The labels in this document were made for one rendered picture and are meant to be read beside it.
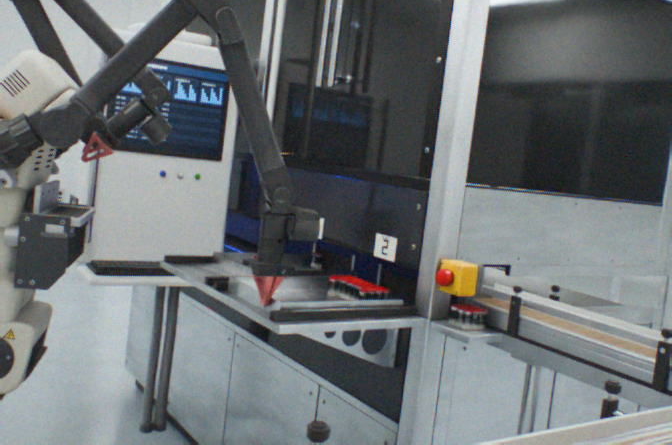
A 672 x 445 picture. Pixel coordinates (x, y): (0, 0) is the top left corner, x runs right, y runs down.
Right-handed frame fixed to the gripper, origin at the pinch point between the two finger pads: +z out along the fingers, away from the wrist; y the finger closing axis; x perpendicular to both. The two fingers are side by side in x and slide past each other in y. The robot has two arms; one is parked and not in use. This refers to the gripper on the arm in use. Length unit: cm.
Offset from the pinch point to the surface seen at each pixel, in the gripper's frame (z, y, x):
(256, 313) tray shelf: 2.3, -1.9, -0.5
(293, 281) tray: -0.4, 19.1, 19.8
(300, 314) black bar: 0.7, 4.7, -8.0
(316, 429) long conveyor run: -9, -40, -83
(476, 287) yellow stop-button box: -8.2, 42.9, -21.2
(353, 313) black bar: 0.8, 18.9, -7.9
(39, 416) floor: 90, -5, 167
